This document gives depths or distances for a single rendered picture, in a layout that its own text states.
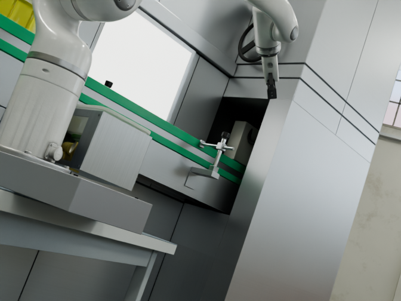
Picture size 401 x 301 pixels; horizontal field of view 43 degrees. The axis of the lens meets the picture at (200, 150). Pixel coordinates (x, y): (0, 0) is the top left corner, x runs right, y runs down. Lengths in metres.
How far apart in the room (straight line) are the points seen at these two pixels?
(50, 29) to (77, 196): 0.35
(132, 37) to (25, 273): 0.90
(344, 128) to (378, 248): 8.46
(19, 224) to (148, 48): 1.08
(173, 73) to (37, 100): 1.08
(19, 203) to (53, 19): 0.38
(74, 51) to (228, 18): 1.33
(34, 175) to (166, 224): 1.29
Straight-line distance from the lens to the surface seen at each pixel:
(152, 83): 1.94
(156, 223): 2.06
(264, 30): 1.68
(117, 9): 1.01
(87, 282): 1.95
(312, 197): 2.17
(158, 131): 1.76
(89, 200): 0.86
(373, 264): 10.66
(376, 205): 10.80
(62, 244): 1.15
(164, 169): 1.76
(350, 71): 2.32
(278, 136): 1.94
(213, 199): 1.95
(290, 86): 2.02
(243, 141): 2.24
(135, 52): 1.89
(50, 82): 0.99
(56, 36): 1.01
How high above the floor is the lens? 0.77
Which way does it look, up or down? 10 degrees up
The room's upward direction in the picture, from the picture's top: 20 degrees clockwise
